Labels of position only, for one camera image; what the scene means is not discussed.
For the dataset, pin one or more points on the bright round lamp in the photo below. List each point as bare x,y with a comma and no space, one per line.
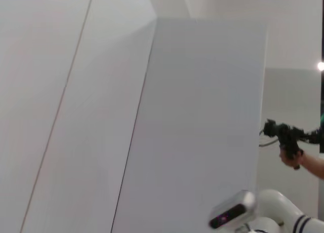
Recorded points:
321,66

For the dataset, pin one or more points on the person right hand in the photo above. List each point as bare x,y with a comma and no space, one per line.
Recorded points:
291,160

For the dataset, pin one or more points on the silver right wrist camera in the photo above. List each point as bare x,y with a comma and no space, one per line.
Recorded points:
230,210

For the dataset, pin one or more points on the person right forearm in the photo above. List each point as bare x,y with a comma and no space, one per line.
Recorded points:
315,165

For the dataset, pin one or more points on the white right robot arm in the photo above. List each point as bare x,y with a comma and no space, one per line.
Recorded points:
276,202

